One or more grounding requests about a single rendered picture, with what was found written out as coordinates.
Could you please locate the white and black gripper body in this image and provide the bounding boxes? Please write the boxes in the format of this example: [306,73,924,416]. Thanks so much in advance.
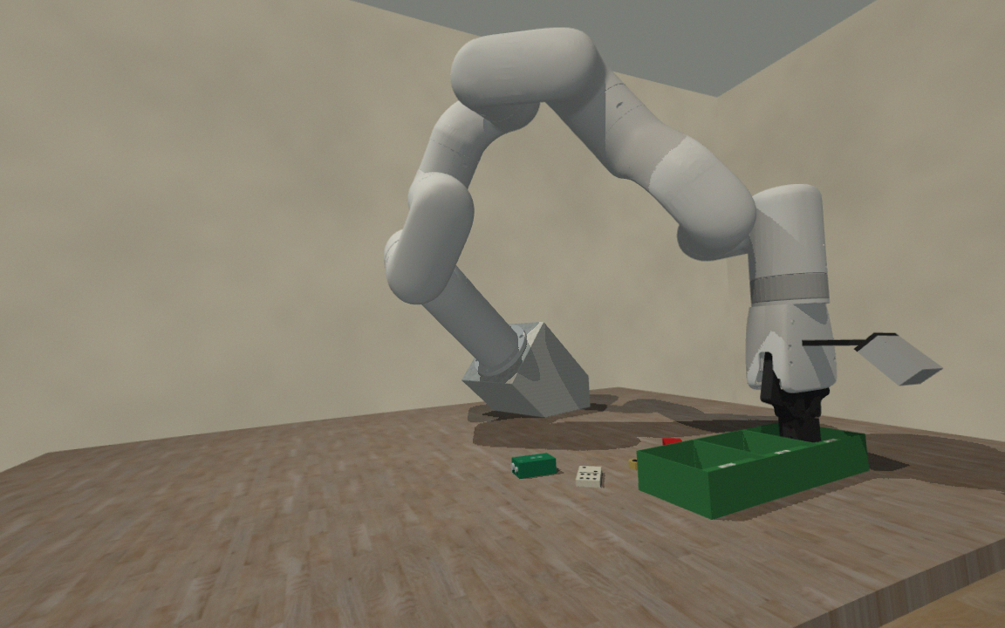
[746,298,837,393]

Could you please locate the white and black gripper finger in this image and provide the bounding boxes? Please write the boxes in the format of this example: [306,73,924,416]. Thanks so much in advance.
[760,352,813,442]
[803,387,830,442]

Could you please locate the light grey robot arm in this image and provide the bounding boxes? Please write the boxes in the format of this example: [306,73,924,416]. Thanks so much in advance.
[384,28,943,386]

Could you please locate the white domino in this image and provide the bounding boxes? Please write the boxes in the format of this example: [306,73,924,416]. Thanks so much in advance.
[576,466,602,488]

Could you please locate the green 9v battery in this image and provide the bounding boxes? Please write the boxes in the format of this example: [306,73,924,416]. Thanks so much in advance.
[510,453,557,479]

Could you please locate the green rack of bins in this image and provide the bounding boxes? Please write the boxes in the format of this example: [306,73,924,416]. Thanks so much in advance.
[637,423,870,520]

